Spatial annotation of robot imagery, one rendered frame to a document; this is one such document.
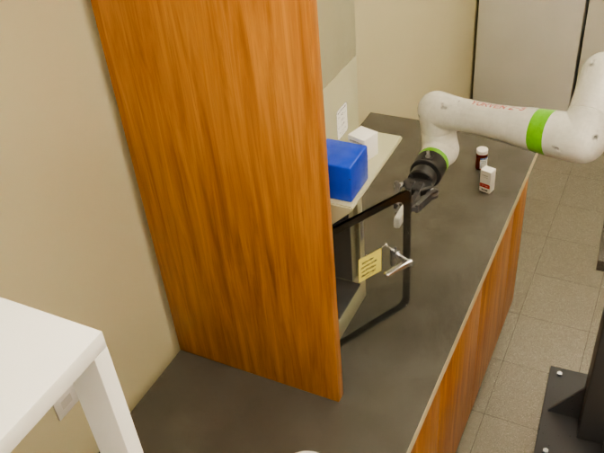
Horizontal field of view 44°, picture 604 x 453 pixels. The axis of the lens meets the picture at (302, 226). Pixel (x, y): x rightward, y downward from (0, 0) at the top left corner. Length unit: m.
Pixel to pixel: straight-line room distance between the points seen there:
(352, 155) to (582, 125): 0.61
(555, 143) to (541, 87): 2.93
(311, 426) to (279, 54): 0.96
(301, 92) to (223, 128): 0.22
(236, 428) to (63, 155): 0.80
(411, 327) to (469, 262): 0.34
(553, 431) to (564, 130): 1.51
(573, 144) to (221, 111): 0.88
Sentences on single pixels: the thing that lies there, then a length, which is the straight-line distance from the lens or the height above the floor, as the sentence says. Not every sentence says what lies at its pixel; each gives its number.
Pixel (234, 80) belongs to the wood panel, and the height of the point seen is 1.82.
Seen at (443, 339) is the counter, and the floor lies 0.94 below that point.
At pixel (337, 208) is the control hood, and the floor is 1.50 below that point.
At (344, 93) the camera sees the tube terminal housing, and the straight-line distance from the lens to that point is 1.76.
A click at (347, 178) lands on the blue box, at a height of 1.57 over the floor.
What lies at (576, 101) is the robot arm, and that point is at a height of 1.55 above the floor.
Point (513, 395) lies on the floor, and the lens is 3.23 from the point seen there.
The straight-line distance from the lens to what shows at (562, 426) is 3.15.
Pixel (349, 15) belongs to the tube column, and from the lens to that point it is 1.72.
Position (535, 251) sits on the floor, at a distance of 3.92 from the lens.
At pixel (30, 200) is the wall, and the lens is 1.58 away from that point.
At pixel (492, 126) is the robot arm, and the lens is 2.03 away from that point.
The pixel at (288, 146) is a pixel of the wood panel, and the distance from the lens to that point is 1.48.
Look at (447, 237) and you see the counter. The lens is 2.44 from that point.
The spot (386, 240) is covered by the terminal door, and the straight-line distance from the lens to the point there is 1.90.
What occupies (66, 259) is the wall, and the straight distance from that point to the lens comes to 1.70.
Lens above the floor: 2.46
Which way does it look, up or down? 37 degrees down
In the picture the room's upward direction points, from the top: 6 degrees counter-clockwise
